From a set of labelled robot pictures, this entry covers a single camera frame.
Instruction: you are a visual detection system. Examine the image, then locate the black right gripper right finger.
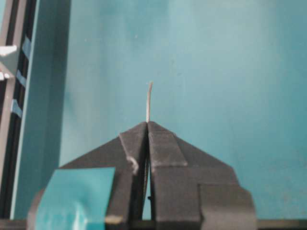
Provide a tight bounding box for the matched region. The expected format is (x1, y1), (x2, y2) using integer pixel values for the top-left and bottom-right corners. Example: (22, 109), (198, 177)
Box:
(147, 122), (255, 221)

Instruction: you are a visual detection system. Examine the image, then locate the thin grey wire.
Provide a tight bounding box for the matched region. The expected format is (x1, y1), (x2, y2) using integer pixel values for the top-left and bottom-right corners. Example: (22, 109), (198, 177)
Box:
(145, 80), (154, 123)

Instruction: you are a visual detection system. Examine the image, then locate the teal tape piece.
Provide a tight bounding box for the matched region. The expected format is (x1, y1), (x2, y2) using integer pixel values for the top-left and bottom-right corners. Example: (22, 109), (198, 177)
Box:
(35, 167), (115, 230)

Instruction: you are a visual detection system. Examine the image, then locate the grey extrusion rail with tape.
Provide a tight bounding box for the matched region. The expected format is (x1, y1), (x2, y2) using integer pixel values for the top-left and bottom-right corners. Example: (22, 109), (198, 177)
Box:
(0, 0), (36, 219)

